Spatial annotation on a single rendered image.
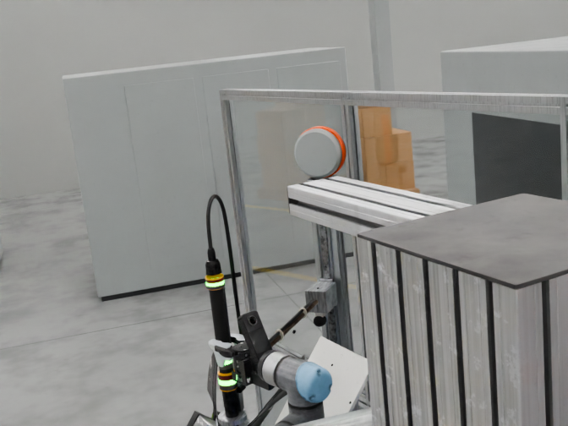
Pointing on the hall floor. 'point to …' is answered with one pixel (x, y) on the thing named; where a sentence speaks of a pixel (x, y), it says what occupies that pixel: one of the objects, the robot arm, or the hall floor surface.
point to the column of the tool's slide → (336, 252)
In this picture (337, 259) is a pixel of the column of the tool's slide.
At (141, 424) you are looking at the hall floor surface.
